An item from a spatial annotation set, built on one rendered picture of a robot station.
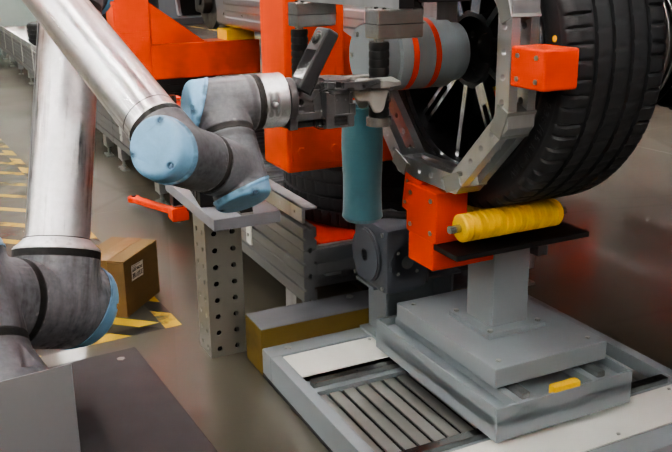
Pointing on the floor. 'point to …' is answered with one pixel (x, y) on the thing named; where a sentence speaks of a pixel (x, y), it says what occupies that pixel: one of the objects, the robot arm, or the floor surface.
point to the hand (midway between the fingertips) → (388, 78)
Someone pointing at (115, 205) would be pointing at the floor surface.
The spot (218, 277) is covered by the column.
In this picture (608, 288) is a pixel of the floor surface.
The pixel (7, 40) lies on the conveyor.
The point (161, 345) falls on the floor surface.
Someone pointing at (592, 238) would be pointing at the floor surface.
